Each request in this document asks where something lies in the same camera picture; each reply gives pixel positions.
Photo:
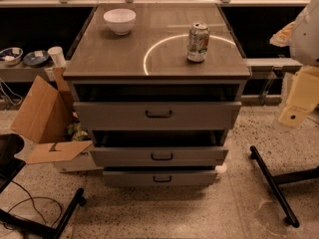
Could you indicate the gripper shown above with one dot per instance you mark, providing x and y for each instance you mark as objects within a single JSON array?
[{"x": 307, "y": 40}]

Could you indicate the grey top drawer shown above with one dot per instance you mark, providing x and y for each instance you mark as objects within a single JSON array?
[{"x": 157, "y": 116}]

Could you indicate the grey drawer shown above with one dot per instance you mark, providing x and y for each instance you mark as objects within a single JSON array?
[
  {"x": 159, "y": 178},
  {"x": 159, "y": 156},
  {"x": 157, "y": 116}
]

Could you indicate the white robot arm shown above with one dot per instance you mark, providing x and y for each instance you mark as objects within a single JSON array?
[{"x": 302, "y": 38}]

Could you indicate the grey drawer cabinet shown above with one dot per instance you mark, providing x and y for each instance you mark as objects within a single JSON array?
[{"x": 150, "y": 65}]

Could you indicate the grey bottom drawer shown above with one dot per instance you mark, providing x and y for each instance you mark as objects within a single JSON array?
[{"x": 159, "y": 178}]

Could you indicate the grey middle drawer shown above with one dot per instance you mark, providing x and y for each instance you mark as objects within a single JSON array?
[{"x": 159, "y": 156}]

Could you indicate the black right stand leg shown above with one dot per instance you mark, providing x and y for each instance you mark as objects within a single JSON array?
[{"x": 275, "y": 181}]

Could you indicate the white ceramic bowl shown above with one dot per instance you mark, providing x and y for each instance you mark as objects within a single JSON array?
[{"x": 120, "y": 21}]

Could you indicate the white box under cardboard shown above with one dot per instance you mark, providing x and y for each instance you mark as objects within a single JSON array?
[{"x": 82, "y": 162}]

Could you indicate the white paper cup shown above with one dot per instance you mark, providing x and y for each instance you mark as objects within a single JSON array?
[{"x": 56, "y": 54}]

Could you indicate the brown cardboard box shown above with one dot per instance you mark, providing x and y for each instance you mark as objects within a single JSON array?
[{"x": 44, "y": 117}]

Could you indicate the blue bowl with paper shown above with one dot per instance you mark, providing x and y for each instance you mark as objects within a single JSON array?
[{"x": 36, "y": 59}]

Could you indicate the blue patterned bowl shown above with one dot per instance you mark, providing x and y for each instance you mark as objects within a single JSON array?
[{"x": 11, "y": 56}]

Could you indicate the black chair seat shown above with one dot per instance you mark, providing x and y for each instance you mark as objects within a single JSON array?
[{"x": 10, "y": 145}]

